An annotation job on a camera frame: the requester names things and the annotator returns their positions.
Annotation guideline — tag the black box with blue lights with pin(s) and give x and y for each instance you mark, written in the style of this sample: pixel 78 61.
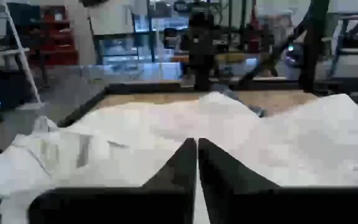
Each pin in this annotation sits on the black box with blue lights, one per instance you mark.
pixel 8 90

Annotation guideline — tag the white shirt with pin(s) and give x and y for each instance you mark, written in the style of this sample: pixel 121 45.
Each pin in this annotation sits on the white shirt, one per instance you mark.
pixel 135 133

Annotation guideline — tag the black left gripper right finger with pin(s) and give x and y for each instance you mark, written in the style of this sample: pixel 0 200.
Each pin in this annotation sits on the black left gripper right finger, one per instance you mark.
pixel 235 199

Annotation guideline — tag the white metal stand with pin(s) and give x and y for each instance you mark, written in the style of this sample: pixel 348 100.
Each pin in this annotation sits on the white metal stand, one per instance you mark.
pixel 26 67

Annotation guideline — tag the beige board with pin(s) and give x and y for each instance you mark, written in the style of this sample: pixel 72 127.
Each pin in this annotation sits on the beige board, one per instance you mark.
pixel 110 18

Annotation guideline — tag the red shelf cabinet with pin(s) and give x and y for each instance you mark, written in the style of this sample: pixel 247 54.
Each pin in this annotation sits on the red shelf cabinet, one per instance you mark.
pixel 57 40

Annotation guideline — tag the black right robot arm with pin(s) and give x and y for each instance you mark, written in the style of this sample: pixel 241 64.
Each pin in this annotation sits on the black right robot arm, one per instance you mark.
pixel 202 62

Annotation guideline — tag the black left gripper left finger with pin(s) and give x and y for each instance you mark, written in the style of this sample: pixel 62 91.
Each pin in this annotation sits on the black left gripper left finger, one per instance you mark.
pixel 166 199

